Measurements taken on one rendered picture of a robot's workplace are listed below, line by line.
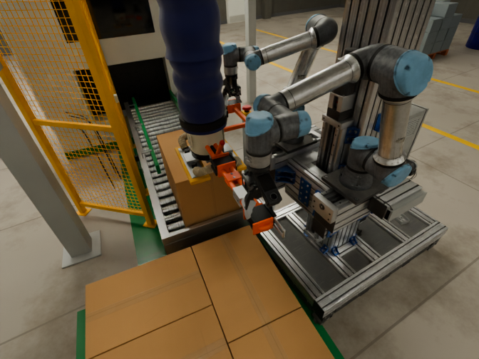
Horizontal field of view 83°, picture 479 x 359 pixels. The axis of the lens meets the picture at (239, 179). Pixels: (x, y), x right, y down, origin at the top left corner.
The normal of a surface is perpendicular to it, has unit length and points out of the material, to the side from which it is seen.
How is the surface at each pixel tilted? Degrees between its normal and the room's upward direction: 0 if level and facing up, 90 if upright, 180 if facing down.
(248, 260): 0
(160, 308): 0
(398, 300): 0
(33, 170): 90
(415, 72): 83
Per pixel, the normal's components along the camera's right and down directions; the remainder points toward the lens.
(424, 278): -0.04, -0.78
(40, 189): 0.40, 0.56
